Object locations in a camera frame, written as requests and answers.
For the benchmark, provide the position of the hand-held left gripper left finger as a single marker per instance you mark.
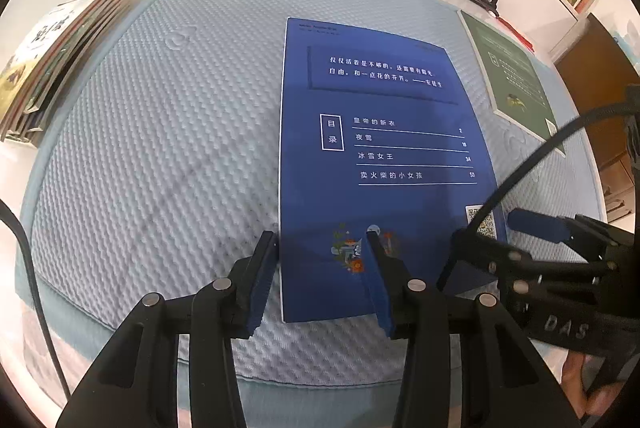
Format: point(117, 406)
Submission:
point(261, 298)

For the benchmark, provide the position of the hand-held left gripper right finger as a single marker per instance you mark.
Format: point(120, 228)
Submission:
point(379, 303)

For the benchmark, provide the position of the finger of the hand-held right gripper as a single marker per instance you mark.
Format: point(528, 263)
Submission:
point(537, 223)
point(487, 258)

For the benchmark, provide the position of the dark green book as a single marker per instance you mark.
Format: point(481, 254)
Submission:
point(515, 73)

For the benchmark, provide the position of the blue book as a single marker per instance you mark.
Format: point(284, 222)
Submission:
point(390, 108)

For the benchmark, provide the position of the stack of books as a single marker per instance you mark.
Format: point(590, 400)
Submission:
point(45, 48)

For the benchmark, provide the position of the person's right hand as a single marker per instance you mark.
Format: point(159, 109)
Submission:
point(580, 378)

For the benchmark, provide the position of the brown wooden cabinet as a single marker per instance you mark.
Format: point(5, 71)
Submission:
point(595, 58)

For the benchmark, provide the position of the light blue textured mat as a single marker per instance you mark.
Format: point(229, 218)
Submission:
point(150, 158)

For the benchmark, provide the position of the red tassel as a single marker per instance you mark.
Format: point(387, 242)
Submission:
point(520, 39)

